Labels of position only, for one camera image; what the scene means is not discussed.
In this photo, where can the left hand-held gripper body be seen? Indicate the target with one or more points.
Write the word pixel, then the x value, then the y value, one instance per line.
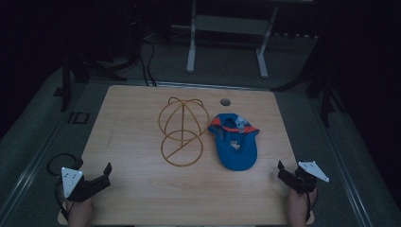
pixel 73 183

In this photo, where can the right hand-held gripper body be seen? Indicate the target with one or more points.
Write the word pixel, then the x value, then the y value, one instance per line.
pixel 304 181

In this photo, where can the person's right hand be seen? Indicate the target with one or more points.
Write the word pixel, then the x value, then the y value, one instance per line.
pixel 298 208

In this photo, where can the person's left hand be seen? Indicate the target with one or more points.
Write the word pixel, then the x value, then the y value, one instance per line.
pixel 79 213

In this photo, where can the blue baseball cap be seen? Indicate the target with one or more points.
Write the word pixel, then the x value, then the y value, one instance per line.
pixel 237 148

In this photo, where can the black metal stand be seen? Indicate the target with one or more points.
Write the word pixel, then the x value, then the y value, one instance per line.
pixel 66 82
pixel 326 94

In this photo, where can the black rectangular floor bracket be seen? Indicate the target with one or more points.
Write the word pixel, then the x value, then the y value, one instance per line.
pixel 70 118

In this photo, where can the white metal frame stand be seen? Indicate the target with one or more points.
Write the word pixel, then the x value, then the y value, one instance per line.
pixel 191 47

